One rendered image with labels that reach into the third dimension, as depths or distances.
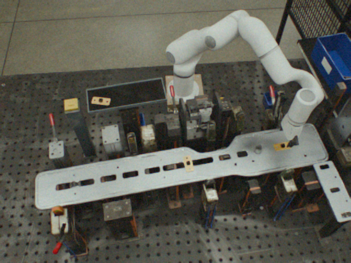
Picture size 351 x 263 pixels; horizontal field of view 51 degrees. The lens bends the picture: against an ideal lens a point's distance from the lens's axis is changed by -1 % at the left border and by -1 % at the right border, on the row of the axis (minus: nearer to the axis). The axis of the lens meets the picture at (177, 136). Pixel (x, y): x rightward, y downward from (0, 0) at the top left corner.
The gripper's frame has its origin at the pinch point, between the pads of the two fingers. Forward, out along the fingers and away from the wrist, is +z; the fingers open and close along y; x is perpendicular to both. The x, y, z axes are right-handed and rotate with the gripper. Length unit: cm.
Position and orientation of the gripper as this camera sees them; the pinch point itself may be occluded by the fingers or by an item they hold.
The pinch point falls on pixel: (286, 137)
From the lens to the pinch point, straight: 178.8
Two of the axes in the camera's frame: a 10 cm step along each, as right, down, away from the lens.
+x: 9.8, -1.7, 1.1
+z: -0.1, 5.2, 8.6
